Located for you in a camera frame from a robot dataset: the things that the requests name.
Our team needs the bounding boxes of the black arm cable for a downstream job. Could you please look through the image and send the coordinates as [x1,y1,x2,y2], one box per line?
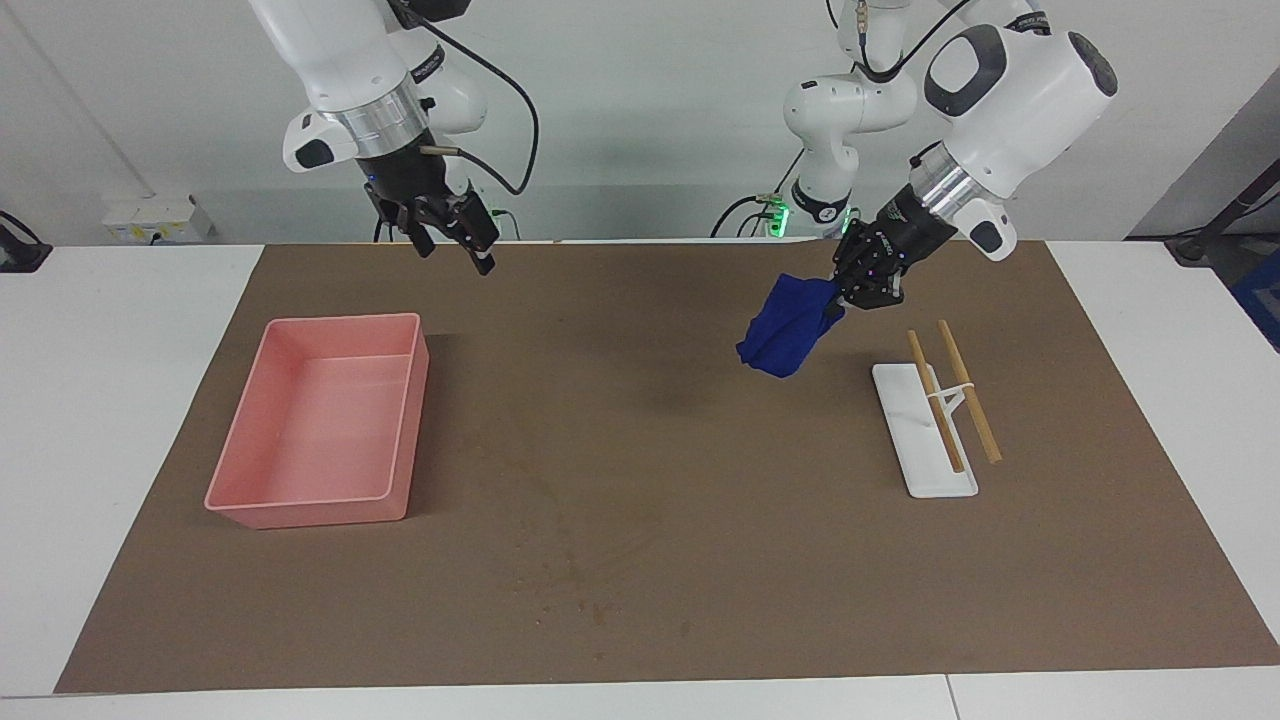
[828,0,976,83]
[385,0,541,197]

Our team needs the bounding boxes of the wooden rack dowel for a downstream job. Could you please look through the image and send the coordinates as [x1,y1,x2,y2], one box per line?
[936,319,1003,465]
[906,329,967,474]

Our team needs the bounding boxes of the blue towel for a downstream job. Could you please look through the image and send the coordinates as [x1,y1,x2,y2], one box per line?
[736,273,848,380]

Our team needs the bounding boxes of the brown table mat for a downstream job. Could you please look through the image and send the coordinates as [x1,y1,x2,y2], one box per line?
[55,240,1280,694]

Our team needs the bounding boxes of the black clamp mount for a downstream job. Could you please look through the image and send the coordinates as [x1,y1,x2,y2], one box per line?
[0,210,53,273]

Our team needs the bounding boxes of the black stand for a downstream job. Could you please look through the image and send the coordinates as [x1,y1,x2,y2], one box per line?
[1165,160,1280,266]

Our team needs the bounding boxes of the white power socket box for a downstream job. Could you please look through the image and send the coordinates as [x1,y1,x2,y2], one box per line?
[103,195,216,244]

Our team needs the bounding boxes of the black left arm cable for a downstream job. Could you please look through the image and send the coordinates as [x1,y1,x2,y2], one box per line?
[828,0,976,83]

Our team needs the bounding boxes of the black power cable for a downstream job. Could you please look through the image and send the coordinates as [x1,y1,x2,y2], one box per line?
[710,150,806,239]

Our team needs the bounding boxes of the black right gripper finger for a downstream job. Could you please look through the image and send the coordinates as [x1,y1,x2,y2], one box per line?
[454,190,500,277]
[404,204,438,259]

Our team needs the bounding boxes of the pink plastic bin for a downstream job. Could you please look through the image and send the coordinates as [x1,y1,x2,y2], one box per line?
[204,313,431,530]

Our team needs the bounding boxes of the white towel rack base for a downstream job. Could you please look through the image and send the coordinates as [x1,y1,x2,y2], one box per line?
[872,362,980,499]

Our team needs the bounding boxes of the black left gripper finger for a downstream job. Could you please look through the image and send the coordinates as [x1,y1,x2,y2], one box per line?
[840,274,907,310]
[831,221,883,292]

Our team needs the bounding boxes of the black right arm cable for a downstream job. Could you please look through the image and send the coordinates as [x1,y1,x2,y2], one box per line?
[385,0,541,197]

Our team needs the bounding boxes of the blue crate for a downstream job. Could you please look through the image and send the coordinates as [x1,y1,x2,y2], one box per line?
[1232,250,1280,351]

